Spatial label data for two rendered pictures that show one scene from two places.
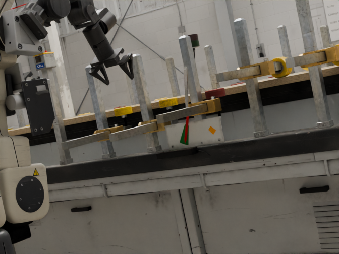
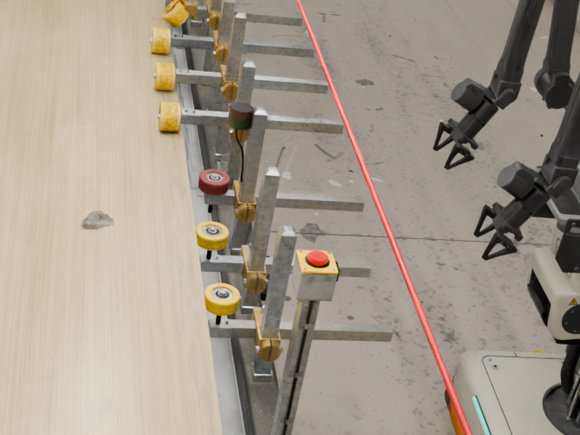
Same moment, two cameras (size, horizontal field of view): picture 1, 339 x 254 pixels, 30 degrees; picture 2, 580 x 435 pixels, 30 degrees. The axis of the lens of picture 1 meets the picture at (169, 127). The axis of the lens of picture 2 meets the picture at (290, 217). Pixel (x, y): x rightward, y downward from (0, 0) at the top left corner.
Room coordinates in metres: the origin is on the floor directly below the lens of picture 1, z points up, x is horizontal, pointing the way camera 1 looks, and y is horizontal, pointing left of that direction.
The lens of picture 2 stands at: (4.23, 1.56, 2.37)
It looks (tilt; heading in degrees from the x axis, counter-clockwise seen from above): 32 degrees down; 221
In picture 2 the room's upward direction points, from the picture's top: 11 degrees clockwise
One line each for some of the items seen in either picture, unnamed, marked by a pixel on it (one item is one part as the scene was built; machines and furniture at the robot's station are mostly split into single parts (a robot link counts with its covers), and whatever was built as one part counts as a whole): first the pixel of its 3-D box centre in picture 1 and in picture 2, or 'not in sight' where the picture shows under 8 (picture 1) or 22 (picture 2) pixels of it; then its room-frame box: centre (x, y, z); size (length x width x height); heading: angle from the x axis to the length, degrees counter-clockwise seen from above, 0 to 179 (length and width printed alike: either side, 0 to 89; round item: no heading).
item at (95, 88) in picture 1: (101, 118); (272, 316); (2.78, 0.29, 0.88); 0.04 x 0.04 x 0.48; 56
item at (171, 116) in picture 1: (191, 111); (284, 200); (2.38, -0.10, 0.84); 0.43 x 0.03 x 0.04; 146
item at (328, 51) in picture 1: (319, 57); (229, 82); (2.20, -0.56, 0.95); 0.14 x 0.06 x 0.05; 56
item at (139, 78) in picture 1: (146, 111); (257, 252); (2.64, 0.08, 0.87); 0.04 x 0.04 x 0.48; 56
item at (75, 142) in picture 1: (99, 137); (300, 330); (2.69, 0.30, 0.80); 0.43 x 0.03 x 0.04; 146
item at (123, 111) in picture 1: (124, 119); (219, 312); (2.85, 0.19, 0.85); 0.08 x 0.08 x 0.11
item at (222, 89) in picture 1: (217, 102); (212, 193); (2.55, -0.21, 0.85); 0.08 x 0.08 x 0.11
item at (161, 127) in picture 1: (154, 125); (253, 268); (2.63, 0.06, 0.81); 0.14 x 0.06 x 0.05; 56
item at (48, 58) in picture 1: (45, 61); (313, 276); (2.93, 0.50, 1.18); 0.07 x 0.07 x 0.08; 56
